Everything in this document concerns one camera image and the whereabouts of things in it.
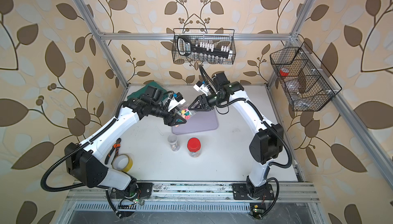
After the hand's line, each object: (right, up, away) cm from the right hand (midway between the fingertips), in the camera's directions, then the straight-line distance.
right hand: (192, 110), depth 74 cm
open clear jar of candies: (-12, -17, +10) cm, 23 cm away
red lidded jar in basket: (+49, +20, +7) cm, 53 cm away
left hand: (-5, -2, +1) cm, 6 cm away
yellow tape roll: (-40, -30, +10) cm, 51 cm away
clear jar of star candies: (-4, 0, -1) cm, 5 cm away
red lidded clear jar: (+1, -19, +7) cm, 20 cm away
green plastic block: (-40, +12, +41) cm, 58 cm away
